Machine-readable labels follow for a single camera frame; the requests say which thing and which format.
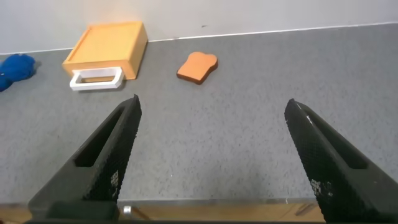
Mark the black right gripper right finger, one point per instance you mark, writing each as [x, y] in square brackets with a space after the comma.
[335, 174]

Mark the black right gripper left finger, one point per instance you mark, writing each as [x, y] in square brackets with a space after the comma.
[102, 161]

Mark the blue rolled cloth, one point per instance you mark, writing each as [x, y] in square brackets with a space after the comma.
[17, 68]

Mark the toy toast slice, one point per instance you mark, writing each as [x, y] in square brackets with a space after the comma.
[196, 67]

